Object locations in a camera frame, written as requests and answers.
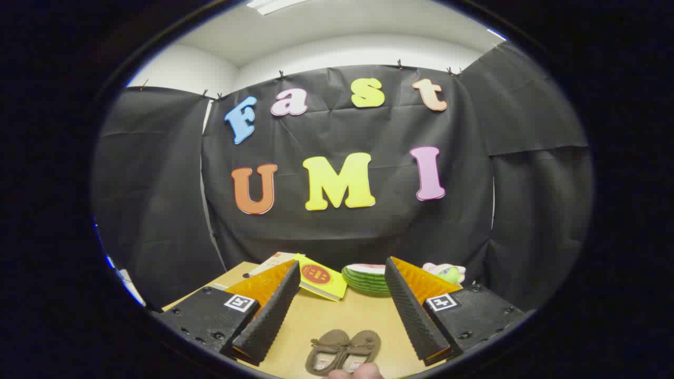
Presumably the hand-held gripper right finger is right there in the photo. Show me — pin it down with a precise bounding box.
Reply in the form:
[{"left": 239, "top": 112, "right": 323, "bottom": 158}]
[{"left": 384, "top": 256, "right": 527, "bottom": 367}]

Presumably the yellow book with red circle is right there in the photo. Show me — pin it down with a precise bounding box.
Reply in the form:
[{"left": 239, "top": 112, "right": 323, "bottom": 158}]
[{"left": 295, "top": 254, "right": 348, "bottom": 302}]

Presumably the brown fuzzy slipper shoe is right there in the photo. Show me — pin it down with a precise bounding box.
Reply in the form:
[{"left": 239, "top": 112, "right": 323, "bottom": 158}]
[
  {"left": 305, "top": 330, "right": 349, "bottom": 376},
  {"left": 337, "top": 331, "right": 382, "bottom": 373}
]

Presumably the ceiling light panel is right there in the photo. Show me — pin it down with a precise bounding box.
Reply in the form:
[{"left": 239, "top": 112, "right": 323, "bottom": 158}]
[{"left": 246, "top": 0, "right": 311, "bottom": 15}]

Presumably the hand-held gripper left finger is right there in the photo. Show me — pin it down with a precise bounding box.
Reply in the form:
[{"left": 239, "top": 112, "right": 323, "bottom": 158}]
[{"left": 158, "top": 260, "right": 302, "bottom": 367}]

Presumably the beige book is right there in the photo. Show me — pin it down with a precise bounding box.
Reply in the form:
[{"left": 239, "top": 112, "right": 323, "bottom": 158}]
[{"left": 249, "top": 252, "right": 303, "bottom": 277}]

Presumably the pink and green plush toy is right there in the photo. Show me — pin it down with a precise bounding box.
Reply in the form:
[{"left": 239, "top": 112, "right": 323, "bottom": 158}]
[{"left": 423, "top": 262, "right": 467, "bottom": 285}]

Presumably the watermelon slice plush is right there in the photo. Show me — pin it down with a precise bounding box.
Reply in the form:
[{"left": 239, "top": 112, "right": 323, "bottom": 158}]
[{"left": 342, "top": 264, "right": 393, "bottom": 295}]

